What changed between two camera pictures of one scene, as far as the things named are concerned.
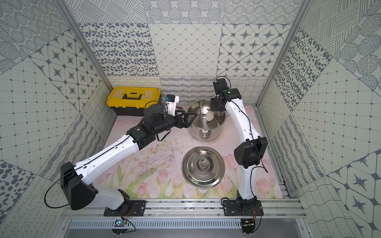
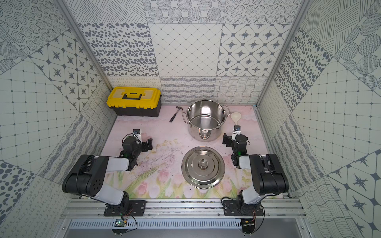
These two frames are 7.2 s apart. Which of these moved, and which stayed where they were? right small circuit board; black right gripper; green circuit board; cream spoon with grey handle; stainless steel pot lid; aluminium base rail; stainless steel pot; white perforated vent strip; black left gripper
Moved: cream spoon with grey handle; black right gripper; black left gripper
Stayed: right small circuit board; stainless steel pot lid; stainless steel pot; green circuit board; white perforated vent strip; aluminium base rail
